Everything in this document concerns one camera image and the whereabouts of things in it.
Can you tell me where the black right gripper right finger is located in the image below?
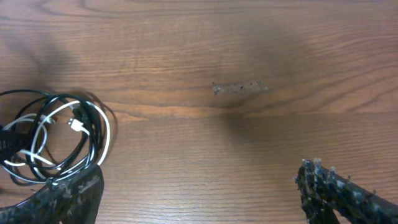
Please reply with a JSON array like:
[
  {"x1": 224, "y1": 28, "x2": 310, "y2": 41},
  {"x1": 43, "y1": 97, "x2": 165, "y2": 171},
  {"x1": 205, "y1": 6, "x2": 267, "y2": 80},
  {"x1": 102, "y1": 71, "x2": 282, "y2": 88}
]
[{"x1": 295, "y1": 160, "x2": 397, "y2": 224}]

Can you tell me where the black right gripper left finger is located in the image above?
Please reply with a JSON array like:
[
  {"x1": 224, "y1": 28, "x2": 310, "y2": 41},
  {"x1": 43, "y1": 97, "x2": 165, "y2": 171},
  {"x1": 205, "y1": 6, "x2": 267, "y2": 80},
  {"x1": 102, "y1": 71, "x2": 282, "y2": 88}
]
[{"x1": 1, "y1": 165, "x2": 104, "y2": 224}]

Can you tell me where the white usb cable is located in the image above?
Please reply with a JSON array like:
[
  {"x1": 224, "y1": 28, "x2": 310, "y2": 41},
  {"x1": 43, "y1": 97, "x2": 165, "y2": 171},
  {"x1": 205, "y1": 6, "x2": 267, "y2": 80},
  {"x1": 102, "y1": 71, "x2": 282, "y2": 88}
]
[{"x1": 1, "y1": 100, "x2": 111, "y2": 183}]

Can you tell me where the black usb cable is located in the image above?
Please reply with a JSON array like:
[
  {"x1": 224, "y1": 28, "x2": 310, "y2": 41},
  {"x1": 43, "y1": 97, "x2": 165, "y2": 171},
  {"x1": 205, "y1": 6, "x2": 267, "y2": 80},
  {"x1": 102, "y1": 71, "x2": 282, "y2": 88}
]
[{"x1": 0, "y1": 89, "x2": 118, "y2": 187}]

